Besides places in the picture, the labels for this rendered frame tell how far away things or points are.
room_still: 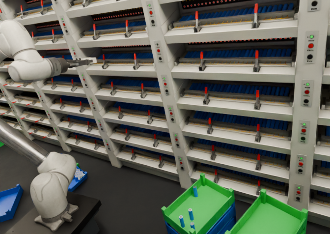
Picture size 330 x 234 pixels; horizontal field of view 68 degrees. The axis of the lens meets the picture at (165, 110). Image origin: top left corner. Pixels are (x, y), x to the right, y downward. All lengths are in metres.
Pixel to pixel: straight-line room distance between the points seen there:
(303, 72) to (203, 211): 0.77
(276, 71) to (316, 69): 0.15
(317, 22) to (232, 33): 0.32
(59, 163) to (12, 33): 0.78
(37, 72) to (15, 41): 0.15
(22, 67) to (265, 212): 1.24
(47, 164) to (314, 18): 1.51
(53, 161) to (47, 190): 0.21
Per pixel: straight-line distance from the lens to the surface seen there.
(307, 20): 1.09
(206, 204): 1.33
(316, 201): 1.62
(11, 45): 1.28
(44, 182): 1.50
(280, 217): 1.30
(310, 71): 1.14
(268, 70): 1.19
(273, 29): 1.11
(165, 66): 1.36
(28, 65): 1.22
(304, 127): 1.26
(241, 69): 1.22
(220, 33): 1.17
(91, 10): 1.60
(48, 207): 1.55
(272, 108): 1.27
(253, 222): 1.27
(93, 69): 1.77
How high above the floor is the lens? 1.33
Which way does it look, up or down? 27 degrees down
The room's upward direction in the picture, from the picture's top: 12 degrees counter-clockwise
